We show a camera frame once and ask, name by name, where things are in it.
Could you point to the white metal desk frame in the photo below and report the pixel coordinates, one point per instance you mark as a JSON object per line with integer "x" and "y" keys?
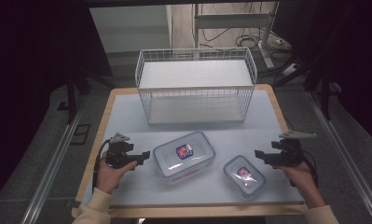
{"x": 233, "y": 21}

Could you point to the person's right hand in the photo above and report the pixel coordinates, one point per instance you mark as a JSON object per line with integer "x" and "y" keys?
{"x": 303, "y": 177}

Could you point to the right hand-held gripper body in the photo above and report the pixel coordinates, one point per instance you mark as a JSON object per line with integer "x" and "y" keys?
{"x": 287, "y": 154}

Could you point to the small clear plastic food container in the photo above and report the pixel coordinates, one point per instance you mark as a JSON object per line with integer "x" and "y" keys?
{"x": 244, "y": 177}

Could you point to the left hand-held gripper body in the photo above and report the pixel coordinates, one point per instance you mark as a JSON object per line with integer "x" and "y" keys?
{"x": 118, "y": 154}

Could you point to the white power strip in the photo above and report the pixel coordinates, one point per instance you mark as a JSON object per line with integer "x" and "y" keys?
{"x": 290, "y": 69}

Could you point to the person's left hand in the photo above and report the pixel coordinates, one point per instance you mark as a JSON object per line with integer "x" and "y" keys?
{"x": 107, "y": 179}

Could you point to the grey white panel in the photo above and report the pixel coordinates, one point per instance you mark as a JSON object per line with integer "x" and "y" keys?
{"x": 129, "y": 28}

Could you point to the metal floor rail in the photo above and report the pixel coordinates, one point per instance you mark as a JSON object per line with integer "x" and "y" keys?
{"x": 51, "y": 168}
{"x": 348, "y": 152}

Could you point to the large clear plastic food container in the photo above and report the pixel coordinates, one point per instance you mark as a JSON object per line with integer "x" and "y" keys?
{"x": 183, "y": 157}

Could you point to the dark metal stand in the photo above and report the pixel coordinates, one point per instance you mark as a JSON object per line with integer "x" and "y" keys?
{"x": 325, "y": 93}
{"x": 71, "y": 96}

